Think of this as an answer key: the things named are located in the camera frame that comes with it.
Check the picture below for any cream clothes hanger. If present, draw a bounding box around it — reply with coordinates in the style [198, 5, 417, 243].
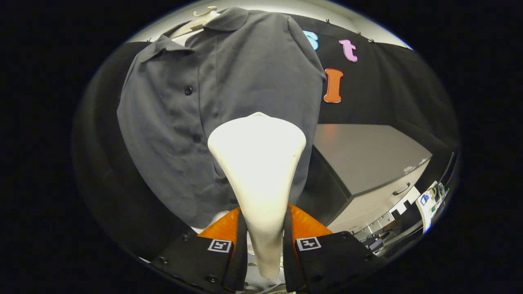
[170, 6, 221, 45]

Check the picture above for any white garment steamer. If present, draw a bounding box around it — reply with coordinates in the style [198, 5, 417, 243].
[207, 112, 307, 280]

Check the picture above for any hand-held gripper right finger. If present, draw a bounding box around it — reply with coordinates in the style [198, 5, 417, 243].
[283, 204, 374, 293]

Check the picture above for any grey button-up shirt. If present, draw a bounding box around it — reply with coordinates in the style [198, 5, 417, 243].
[116, 7, 327, 229]

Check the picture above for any grey drawer cabinet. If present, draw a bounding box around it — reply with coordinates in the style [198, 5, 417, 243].
[296, 124, 433, 241]

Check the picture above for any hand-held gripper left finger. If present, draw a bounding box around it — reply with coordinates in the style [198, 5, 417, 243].
[149, 207, 248, 292]

